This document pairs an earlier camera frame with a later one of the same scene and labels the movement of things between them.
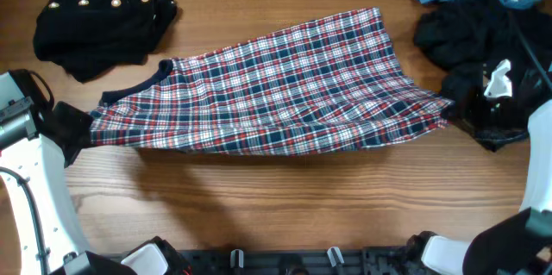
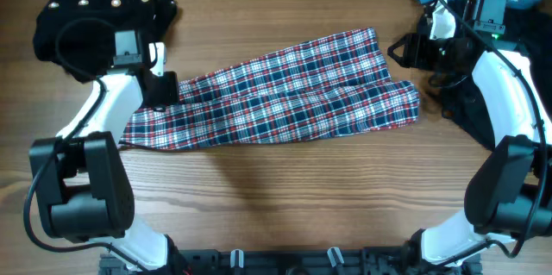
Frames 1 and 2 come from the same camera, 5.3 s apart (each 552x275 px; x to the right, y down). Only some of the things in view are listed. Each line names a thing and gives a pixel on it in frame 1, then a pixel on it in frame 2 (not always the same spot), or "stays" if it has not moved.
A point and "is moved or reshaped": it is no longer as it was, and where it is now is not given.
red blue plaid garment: x=336 y=83 is moved or reshaped
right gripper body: x=474 y=109 to x=418 y=52
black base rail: x=407 y=260 stays
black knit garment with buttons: x=90 y=25 stays
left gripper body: x=78 y=124 to x=166 y=87
